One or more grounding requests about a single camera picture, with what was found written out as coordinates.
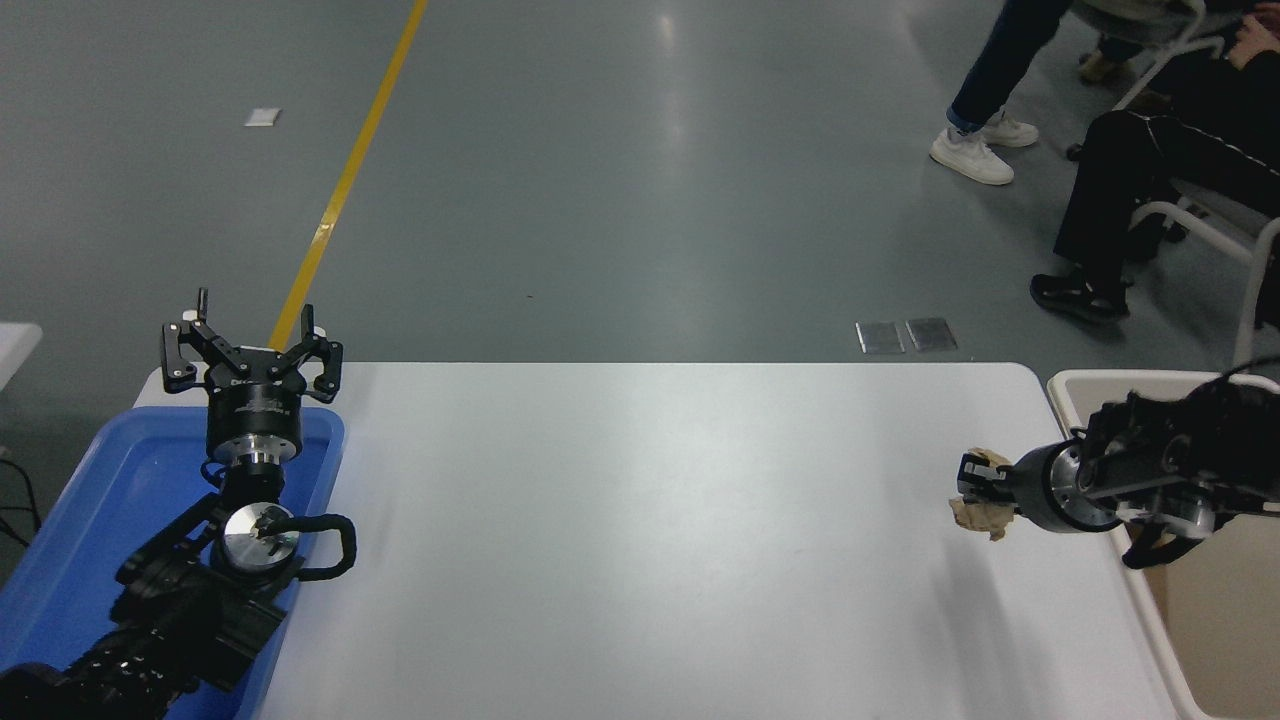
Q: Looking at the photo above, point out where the blue plastic tray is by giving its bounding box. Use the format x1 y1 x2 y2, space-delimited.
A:
0 405 346 720

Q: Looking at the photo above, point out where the white frame chair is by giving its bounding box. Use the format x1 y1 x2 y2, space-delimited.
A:
1065 0 1226 161
1130 180 1280 366

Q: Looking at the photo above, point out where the person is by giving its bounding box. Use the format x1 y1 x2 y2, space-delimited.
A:
930 0 1071 187
1078 0 1280 111
1030 50 1280 326

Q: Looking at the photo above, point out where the black floor cable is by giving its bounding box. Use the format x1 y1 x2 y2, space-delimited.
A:
0 450 41 551

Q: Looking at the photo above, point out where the white side table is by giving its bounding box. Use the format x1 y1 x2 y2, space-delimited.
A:
0 323 44 386

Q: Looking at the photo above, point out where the large pale bin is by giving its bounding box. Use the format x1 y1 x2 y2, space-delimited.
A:
1046 368 1280 720

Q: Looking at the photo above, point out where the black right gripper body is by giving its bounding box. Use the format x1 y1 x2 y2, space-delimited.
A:
1010 440 1077 532

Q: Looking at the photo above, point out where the tan paper ball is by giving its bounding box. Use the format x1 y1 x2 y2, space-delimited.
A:
948 447 1016 543

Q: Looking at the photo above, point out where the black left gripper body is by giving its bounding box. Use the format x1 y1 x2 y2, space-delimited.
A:
207 346 304 446

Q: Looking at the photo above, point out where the person's hand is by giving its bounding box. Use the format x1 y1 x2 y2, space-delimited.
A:
1236 14 1280 70

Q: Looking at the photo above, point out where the yellow floor tape line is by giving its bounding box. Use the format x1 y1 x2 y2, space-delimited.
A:
268 0 429 351

